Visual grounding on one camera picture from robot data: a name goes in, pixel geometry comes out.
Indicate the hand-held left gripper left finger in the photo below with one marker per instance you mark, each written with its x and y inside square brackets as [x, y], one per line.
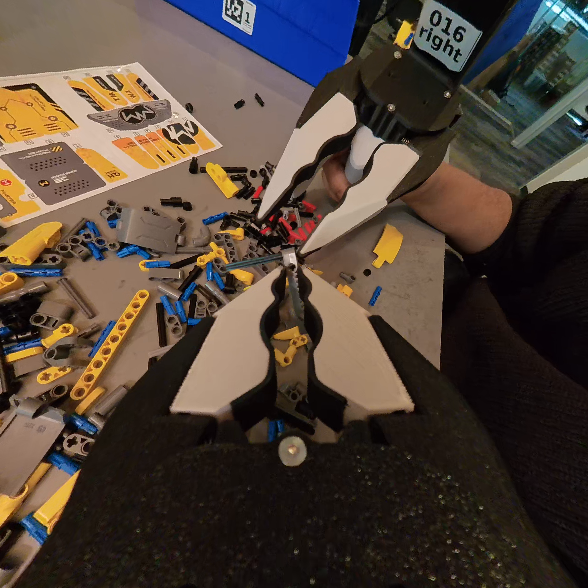
[225, 363]

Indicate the yellow grey sticker sheet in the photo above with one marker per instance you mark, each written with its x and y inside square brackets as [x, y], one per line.
[92, 138]

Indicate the dark teal toy axle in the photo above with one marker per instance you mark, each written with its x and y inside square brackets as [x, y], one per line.
[250, 262]

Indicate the grey toothed toy piece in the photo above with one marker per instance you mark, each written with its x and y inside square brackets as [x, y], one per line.
[294, 294]

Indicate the long yellow toy beam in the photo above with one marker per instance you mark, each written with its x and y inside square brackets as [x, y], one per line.
[110, 344]

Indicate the yellow toy fin piece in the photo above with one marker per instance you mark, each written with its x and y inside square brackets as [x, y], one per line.
[388, 243]

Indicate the pile of toy building pieces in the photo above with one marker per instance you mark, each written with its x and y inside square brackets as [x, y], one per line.
[206, 257]

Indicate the person's right forearm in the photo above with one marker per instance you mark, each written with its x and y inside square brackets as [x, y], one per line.
[468, 211]

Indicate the blue plastic bin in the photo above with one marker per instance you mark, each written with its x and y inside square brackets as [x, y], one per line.
[298, 27]

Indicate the person's right hand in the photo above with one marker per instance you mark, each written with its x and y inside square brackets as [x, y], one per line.
[334, 177]

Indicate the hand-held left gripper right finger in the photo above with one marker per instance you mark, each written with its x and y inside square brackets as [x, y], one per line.
[358, 363]

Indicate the yellow rounded toy panel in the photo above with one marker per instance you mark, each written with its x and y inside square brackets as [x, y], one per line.
[32, 241]

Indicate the grey toy panel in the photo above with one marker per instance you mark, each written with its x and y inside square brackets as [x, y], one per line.
[147, 229]
[27, 436]

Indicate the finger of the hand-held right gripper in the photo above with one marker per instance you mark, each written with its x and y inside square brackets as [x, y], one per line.
[381, 179]
[312, 138]

